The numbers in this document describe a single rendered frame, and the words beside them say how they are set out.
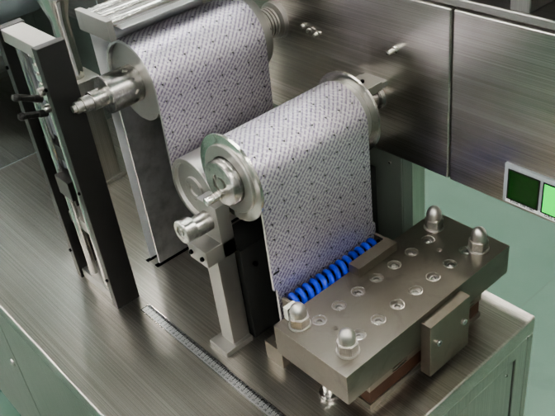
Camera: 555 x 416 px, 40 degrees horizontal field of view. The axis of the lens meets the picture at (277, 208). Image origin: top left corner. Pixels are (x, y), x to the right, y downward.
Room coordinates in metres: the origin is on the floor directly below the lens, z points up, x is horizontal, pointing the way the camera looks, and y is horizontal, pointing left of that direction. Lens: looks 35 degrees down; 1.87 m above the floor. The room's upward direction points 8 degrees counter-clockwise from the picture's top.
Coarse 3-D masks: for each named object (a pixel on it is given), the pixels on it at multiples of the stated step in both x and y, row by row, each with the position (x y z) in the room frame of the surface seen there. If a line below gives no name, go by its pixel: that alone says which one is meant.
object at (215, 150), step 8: (352, 88) 1.11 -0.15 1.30; (360, 96) 1.10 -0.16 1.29; (368, 112) 1.08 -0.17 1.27; (368, 120) 1.08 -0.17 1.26; (368, 128) 1.08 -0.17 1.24; (368, 136) 1.09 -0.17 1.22; (216, 144) 0.98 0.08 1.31; (208, 152) 1.00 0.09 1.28; (216, 152) 0.98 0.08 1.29; (224, 152) 0.97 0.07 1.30; (232, 152) 0.96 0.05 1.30; (208, 160) 1.01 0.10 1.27; (232, 160) 0.95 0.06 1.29; (240, 168) 0.94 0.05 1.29; (240, 176) 0.94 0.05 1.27; (248, 176) 0.93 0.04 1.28; (248, 184) 0.93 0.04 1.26; (248, 192) 0.93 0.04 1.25; (248, 200) 0.94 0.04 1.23; (232, 208) 0.97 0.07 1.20; (240, 208) 0.95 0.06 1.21; (248, 208) 0.94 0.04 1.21
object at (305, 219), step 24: (360, 144) 1.06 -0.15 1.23; (312, 168) 0.99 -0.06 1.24; (336, 168) 1.02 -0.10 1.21; (360, 168) 1.06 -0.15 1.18; (288, 192) 0.96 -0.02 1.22; (312, 192) 0.99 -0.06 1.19; (336, 192) 1.02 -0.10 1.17; (360, 192) 1.05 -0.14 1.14; (264, 216) 0.93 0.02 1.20; (288, 216) 0.96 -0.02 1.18; (312, 216) 0.99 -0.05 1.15; (336, 216) 1.02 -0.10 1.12; (360, 216) 1.05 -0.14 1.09; (288, 240) 0.95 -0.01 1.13; (312, 240) 0.98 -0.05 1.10; (336, 240) 1.01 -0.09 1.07; (288, 264) 0.95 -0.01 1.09; (312, 264) 0.98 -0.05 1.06
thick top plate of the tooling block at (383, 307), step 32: (416, 224) 1.08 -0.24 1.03; (448, 224) 1.07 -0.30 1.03; (416, 256) 0.99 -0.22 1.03; (448, 256) 0.98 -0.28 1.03; (480, 256) 0.97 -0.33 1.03; (352, 288) 0.93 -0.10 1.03; (384, 288) 0.92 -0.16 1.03; (416, 288) 0.92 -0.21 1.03; (448, 288) 0.90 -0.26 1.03; (480, 288) 0.94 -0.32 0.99; (320, 320) 0.88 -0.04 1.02; (352, 320) 0.86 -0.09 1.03; (384, 320) 0.86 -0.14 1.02; (416, 320) 0.84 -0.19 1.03; (288, 352) 0.85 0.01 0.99; (320, 352) 0.80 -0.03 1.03; (384, 352) 0.80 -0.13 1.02; (320, 384) 0.79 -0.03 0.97; (352, 384) 0.75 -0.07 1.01
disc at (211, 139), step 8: (208, 136) 1.00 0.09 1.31; (216, 136) 0.99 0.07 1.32; (224, 136) 0.97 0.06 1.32; (208, 144) 1.01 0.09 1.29; (224, 144) 0.97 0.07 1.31; (232, 144) 0.96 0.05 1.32; (240, 152) 0.94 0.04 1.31; (240, 160) 0.95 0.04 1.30; (248, 160) 0.93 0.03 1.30; (248, 168) 0.93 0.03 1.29; (256, 176) 0.92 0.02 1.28; (256, 184) 0.92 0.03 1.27; (256, 192) 0.92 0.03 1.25; (256, 200) 0.93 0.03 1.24; (256, 208) 0.93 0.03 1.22; (240, 216) 0.96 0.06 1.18; (248, 216) 0.95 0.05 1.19; (256, 216) 0.93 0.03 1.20
